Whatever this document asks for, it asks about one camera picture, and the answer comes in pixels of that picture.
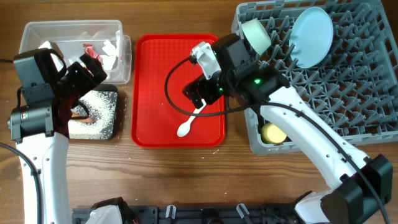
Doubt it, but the white plastic spoon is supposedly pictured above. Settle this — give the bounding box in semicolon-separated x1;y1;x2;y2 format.
177;99;206;138

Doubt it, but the red snack wrapper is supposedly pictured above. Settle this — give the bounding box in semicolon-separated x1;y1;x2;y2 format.
83;44;100;60

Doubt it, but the brown carrot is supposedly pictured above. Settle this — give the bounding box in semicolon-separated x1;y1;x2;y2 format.
71;113;95;124

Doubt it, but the white napkin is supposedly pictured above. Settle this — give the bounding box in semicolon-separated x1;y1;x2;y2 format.
68;29;122;71

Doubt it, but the yellow plastic cup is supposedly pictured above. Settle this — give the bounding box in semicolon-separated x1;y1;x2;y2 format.
261;123;287;144

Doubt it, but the light green bowl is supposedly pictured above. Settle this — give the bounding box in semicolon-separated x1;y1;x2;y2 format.
241;19;271;55

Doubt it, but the large light blue plate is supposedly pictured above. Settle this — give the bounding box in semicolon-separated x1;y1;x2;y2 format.
289;7;334;68

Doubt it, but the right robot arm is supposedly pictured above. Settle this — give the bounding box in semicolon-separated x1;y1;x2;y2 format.
183;34;392;223

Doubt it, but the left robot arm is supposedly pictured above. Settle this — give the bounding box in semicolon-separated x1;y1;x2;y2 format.
7;48;107;223

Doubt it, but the clear plastic waste bin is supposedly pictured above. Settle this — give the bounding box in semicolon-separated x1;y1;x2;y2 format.
19;20;132;85

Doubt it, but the grey dishwasher rack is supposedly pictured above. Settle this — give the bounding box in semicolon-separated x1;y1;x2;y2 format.
231;0;397;146

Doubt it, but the spilled white rice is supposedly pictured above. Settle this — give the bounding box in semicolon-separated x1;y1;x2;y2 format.
67;90;118;140

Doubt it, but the black rectangular tray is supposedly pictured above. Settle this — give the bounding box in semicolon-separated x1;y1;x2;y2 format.
67;83;119;141

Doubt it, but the red serving tray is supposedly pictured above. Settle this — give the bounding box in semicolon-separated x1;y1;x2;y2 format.
131;34;226;148

